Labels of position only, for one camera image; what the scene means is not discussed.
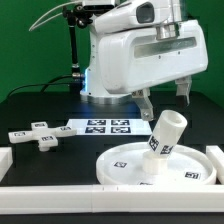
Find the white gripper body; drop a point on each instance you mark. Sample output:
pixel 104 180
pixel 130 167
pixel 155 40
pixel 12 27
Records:
pixel 134 60

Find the white left fence block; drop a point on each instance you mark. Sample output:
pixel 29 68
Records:
pixel 6 160

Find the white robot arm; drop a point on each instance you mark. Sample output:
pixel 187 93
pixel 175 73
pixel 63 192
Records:
pixel 113 16

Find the white cross-shaped table base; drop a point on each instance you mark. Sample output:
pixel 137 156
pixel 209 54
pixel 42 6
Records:
pixel 45 136

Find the white front fence bar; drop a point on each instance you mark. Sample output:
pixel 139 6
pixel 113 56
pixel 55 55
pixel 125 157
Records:
pixel 104 198

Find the white round table top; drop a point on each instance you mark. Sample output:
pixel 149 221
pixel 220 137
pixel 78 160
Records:
pixel 136 164

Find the white marker tag sheet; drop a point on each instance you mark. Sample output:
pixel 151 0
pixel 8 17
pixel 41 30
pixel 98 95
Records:
pixel 110 126

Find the white right fence block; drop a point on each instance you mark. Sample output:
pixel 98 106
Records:
pixel 216 156

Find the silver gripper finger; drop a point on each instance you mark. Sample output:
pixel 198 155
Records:
pixel 141 98
pixel 183 91

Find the white fence block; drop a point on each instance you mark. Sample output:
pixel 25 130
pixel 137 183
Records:
pixel 6 160
pixel 216 156

